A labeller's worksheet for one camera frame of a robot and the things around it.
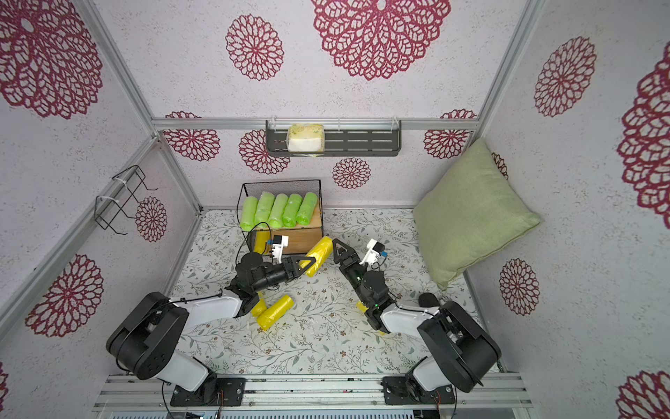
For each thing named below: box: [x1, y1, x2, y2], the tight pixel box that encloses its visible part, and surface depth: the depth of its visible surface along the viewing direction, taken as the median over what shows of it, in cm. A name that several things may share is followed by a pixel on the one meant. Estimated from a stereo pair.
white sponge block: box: [287, 123, 325, 153], surface depth 92 cm
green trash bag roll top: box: [253, 191, 276, 227], surface depth 96 cm
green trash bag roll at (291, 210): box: [281, 193, 303, 228], surface depth 94 cm
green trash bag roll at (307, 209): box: [296, 192, 318, 227], surface depth 95 cm
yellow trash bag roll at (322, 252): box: [300, 235, 335, 278], surface depth 81 cm
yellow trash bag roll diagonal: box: [256, 295, 295, 331], surface depth 89 cm
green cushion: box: [412, 138, 543, 290], surface depth 83 cm
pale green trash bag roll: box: [268, 192, 289, 229], surface depth 94 cm
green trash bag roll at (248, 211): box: [239, 195, 259, 233], surface depth 92 cm
